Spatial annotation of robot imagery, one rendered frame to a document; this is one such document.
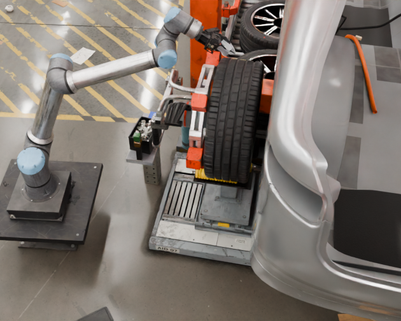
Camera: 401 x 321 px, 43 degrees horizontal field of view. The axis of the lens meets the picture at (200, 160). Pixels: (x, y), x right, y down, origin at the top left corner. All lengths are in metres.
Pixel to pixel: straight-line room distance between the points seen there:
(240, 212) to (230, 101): 0.91
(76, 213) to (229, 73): 1.26
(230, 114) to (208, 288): 1.15
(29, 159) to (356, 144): 1.75
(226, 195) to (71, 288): 1.09
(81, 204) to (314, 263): 1.71
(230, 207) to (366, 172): 0.98
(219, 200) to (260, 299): 0.64
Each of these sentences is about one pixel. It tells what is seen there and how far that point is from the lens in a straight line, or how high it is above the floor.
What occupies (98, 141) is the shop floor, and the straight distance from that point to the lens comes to 3.95.
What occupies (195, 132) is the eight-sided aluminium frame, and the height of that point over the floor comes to 0.98.
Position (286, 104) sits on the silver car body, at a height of 1.65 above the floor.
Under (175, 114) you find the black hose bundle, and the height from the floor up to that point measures 1.02.
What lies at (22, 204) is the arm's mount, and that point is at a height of 0.39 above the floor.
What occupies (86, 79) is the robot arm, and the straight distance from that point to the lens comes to 2.56.
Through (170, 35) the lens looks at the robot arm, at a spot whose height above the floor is 1.35.
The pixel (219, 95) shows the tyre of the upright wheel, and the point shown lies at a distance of 2.51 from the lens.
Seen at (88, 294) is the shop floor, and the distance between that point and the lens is 3.19.
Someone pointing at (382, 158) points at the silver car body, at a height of 0.95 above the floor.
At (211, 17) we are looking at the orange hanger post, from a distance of 2.99.
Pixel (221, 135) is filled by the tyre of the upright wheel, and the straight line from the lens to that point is 2.50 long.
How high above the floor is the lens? 2.77
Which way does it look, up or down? 48 degrees down
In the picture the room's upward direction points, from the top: 1 degrees clockwise
